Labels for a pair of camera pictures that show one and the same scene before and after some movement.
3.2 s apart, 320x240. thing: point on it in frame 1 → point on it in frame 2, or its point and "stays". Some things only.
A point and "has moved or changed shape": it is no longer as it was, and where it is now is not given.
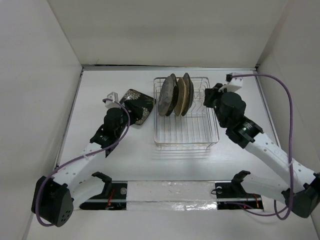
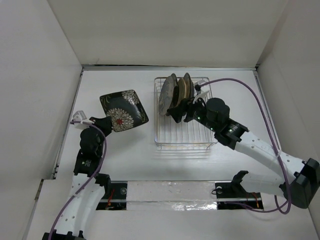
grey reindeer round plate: (166, 95) stays
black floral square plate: (146, 102) has moved or changed shape
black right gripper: (210, 94) → (177, 113)
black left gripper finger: (135, 111) → (104, 123)
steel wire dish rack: (196, 130) stays
